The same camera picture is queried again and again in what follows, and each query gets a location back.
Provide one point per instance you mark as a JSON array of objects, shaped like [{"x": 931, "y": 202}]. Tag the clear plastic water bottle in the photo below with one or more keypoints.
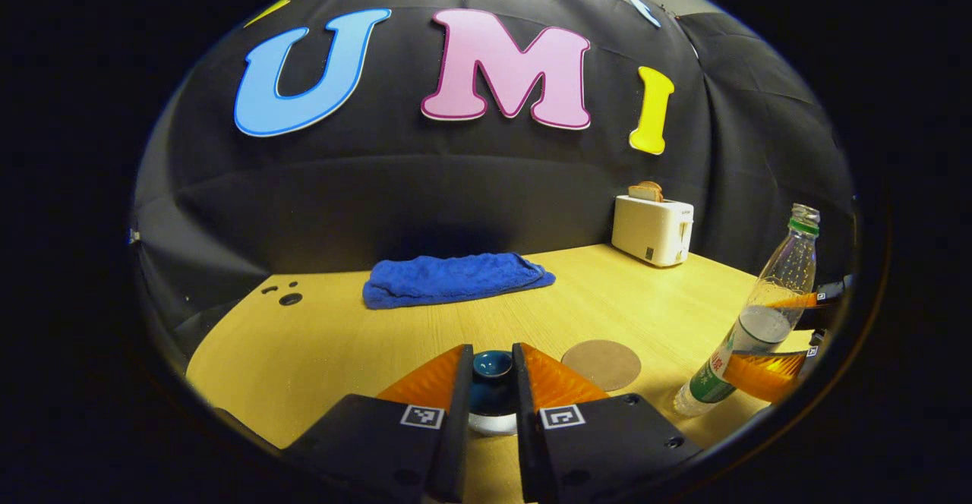
[{"x": 759, "y": 322}]

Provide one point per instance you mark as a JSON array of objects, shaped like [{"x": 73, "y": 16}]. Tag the white teacup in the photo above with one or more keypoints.
[{"x": 492, "y": 426}]

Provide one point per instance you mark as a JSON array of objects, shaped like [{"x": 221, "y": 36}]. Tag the small silver clip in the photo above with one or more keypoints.
[{"x": 134, "y": 237}]

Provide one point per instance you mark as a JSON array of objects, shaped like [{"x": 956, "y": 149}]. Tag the black backdrop cloth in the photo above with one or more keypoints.
[{"x": 425, "y": 185}]

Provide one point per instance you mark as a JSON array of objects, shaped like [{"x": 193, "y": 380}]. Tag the toast slice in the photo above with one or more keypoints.
[{"x": 645, "y": 193}]

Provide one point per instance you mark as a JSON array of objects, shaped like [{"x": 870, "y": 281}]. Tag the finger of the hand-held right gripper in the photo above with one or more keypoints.
[
  {"x": 831, "y": 307},
  {"x": 814, "y": 363}
]

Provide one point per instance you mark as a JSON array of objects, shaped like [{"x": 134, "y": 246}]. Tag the blue towel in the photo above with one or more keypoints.
[{"x": 456, "y": 280}]

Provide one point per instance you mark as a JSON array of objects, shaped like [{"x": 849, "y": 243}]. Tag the round brown coaster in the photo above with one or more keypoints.
[{"x": 604, "y": 363}]

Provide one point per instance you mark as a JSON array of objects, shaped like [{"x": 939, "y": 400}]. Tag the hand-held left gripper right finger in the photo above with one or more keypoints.
[{"x": 525, "y": 451}]

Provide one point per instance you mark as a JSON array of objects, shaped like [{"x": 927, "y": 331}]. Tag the white toaster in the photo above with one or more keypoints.
[{"x": 649, "y": 231}]

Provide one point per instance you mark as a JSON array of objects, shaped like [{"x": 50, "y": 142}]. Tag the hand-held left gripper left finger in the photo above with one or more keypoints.
[{"x": 459, "y": 451}]

